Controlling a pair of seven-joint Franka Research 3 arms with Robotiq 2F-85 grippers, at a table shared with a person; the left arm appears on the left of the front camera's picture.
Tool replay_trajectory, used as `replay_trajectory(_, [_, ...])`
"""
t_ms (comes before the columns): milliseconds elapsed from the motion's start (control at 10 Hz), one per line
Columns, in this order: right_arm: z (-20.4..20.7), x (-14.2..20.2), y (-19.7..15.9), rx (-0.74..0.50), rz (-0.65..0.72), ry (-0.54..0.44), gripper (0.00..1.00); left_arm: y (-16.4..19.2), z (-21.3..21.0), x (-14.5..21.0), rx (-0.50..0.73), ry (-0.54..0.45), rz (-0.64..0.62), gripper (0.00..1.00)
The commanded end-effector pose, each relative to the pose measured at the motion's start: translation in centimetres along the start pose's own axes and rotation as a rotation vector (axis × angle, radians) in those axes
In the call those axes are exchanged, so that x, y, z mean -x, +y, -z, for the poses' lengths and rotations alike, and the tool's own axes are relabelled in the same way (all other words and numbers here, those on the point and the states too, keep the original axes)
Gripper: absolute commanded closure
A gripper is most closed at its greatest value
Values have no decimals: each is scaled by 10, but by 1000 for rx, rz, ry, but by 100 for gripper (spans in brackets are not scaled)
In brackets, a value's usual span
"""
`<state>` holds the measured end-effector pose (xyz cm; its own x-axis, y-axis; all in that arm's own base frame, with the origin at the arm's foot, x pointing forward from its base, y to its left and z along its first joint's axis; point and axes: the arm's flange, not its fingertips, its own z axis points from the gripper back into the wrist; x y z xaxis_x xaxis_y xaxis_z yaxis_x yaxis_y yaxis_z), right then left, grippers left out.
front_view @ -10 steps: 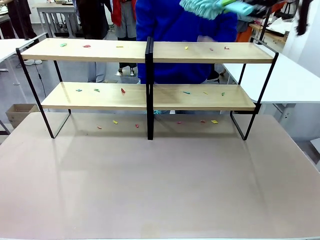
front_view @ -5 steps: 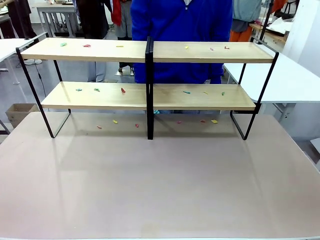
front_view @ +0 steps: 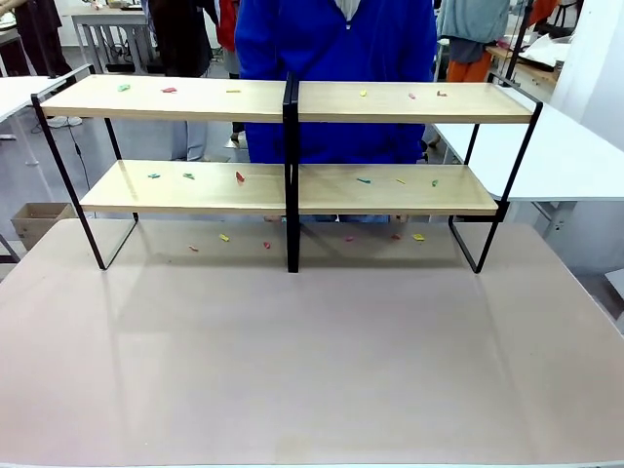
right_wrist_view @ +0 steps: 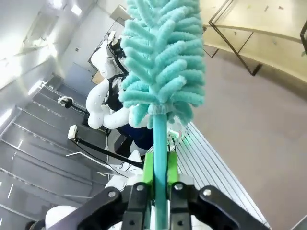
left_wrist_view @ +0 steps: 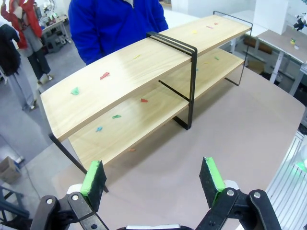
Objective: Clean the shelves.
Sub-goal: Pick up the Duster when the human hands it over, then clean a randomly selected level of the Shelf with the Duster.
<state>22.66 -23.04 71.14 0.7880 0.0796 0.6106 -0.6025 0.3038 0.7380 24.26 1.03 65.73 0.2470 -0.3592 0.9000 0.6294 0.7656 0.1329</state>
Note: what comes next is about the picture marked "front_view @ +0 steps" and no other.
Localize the brown cardboard box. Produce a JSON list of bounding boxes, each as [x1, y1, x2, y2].
[[10, 202, 75, 251]]

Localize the person in red garment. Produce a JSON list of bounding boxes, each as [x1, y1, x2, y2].
[[215, 0, 241, 54]]

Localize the black stand pole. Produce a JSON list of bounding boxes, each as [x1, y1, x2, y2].
[[504, 0, 533, 85]]

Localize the person in dark clothes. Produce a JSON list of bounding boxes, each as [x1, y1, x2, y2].
[[13, 0, 74, 78]]

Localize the white side table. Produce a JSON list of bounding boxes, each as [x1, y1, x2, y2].
[[0, 73, 70, 167]]

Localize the person in black coat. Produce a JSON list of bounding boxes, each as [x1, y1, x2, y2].
[[147, 0, 215, 163]]

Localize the person in blue jacket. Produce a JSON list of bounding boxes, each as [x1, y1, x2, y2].
[[233, 0, 439, 225]]

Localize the black floor cable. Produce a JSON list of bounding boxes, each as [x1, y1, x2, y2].
[[66, 115, 95, 197]]

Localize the two-tier wooden shelf unit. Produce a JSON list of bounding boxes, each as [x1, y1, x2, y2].
[[30, 62, 299, 274], [283, 72, 545, 275]]

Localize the large white table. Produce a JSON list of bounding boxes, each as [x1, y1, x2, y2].
[[431, 99, 624, 241]]

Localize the white board panel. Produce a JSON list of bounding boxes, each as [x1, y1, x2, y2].
[[578, 0, 624, 150]]

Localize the grey metal desk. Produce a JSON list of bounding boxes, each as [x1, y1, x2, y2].
[[71, 3, 153, 75]]

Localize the wooden workbench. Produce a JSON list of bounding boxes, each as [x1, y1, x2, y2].
[[486, 42, 562, 90]]

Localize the orange trousers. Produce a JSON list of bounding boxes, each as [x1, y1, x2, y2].
[[447, 44, 494, 83]]

